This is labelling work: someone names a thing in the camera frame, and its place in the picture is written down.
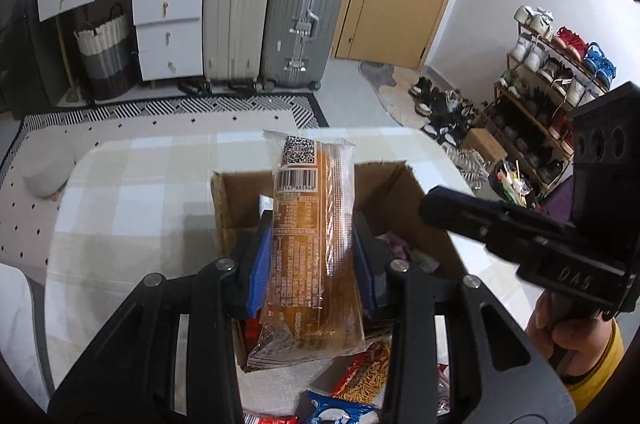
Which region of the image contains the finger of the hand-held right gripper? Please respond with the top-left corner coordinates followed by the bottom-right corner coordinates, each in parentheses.
top-left (418, 185), bottom-right (589, 265)

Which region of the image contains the clear packet of brown cake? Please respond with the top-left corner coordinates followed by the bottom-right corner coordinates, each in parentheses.
top-left (246, 128), bottom-right (366, 373)

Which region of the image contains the dark red snack packet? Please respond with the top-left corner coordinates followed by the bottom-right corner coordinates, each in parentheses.
top-left (241, 320), bottom-right (266, 352)

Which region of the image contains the white desk with drawers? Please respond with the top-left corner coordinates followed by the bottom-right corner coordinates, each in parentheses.
top-left (35, 0), bottom-right (206, 105)

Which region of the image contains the person's right forearm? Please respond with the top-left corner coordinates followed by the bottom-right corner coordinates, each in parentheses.
top-left (564, 319), bottom-right (627, 413)

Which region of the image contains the brown cardboard box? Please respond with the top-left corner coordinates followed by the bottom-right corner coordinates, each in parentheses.
top-left (209, 159), bottom-right (469, 373)

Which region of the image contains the small cardboard box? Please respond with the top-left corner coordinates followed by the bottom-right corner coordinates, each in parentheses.
top-left (459, 127), bottom-right (509, 165)

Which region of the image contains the blue snack packet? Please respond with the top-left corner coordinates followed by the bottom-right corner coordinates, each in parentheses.
top-left (294, 389), bottom-right (382, 424)

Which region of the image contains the wooden shoe rack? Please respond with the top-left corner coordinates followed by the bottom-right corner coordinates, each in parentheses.
top-left (491, 18), bottom-right (622, 201)

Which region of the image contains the purple candy packet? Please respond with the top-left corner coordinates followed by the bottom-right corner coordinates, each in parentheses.
top-left (379, 233), bottom-right (417, 263)

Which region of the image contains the white grey woven basket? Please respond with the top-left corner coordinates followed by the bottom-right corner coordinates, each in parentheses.
top-left (73, 3), bottom-right (139, 101)

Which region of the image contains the person's right hand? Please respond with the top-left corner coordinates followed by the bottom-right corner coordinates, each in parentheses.
top-left (524, 291), bottom-right (614, 358)

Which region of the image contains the beige door mat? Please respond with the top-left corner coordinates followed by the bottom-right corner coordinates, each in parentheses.
top-left (371, 66), bottom-right (432, 131)

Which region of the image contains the silver suitcase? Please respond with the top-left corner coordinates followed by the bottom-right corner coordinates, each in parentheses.
top-left (258, 0), bottom-right (349, 93)

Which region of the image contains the red stick snack bag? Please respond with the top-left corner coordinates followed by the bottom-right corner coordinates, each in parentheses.
top-left (330, 338), bottom-right (397, 406)

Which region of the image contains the white round pouf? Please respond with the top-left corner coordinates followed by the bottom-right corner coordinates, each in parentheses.
top-left (21, 138), bottom-right (77, 198)

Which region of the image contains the pile of assorted sneakers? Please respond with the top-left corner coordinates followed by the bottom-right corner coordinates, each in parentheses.
top-left (406, 75), bottom-right (489, 185)

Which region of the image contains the purple bag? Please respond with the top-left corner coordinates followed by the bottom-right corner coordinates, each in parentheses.
top-left (541, 183), bottom-right (577, 225)

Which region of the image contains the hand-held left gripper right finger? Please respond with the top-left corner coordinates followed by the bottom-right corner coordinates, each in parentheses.
top-left (352, 212), bottom-right (594, 424)

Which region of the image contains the beige suitcase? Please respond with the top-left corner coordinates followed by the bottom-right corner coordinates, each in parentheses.
top-left (202, 0), bottom-right (276, 90)

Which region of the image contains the shoe rack with shoes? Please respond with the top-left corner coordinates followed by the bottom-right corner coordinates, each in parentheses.
top-left (499, 5), bottom-right (619, 177)

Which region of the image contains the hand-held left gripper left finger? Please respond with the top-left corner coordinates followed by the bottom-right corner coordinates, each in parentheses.
top-left (47, 210), bottom-right (274, 424)

